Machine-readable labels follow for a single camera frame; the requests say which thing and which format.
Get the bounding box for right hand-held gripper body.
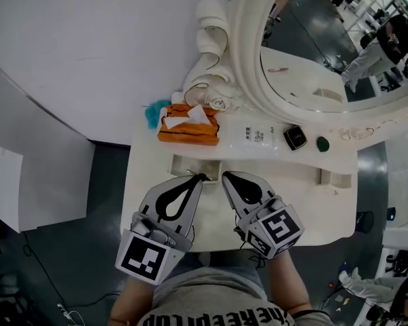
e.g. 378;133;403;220
233;198;306;260

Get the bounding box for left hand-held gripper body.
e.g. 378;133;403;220
114;211;194;287

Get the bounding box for white dressing table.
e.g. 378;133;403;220
120;113;358;253

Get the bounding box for black square compact case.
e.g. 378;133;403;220
283;124;309;151

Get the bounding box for person's left forearm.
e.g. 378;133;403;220
107;276;156;326

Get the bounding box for person's right forearm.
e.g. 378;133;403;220
267;249;312;315

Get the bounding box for clear plastic packet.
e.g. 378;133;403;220
220;122;283;154

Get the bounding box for person's blue jeans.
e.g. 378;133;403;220
176;249;267;278

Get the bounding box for orange tissue box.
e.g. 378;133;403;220
157;103;221;146

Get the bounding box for person's grey shirt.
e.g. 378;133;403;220
135;266;334;326

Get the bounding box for black waste bin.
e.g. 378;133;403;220
356;211;375;233

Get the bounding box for teal fluffy puff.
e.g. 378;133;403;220
144;98;171;130

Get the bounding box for white partition cabinet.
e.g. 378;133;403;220
0;141;96;234

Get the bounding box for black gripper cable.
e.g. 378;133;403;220
237;229;270;271

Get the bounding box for black floor cable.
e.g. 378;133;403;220
22;231;123;308

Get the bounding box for oval mirror with white frame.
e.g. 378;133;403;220
183;0;408;142

